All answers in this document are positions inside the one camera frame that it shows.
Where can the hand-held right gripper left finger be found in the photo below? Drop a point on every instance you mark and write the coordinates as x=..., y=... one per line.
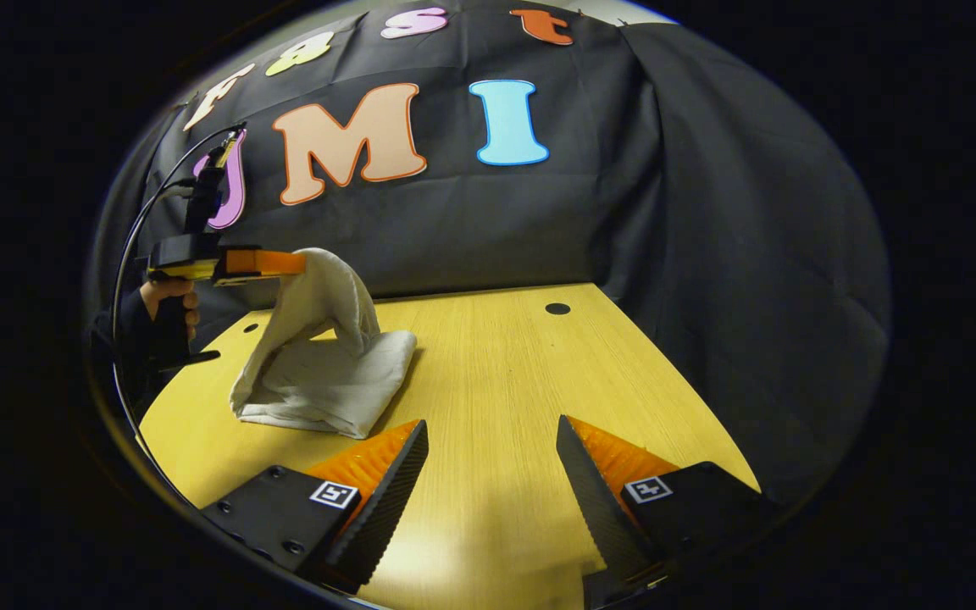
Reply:
x=386, y=508

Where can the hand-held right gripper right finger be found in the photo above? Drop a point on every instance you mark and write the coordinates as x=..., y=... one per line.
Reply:
x=598, y=508

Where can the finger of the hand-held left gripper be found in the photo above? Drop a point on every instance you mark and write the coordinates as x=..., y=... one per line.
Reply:
x=263, y=263

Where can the cream white jeans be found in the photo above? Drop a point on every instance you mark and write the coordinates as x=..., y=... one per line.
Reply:
x=327, y=381

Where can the black backdrop cloth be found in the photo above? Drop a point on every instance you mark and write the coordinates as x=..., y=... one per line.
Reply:
x=666, y=212

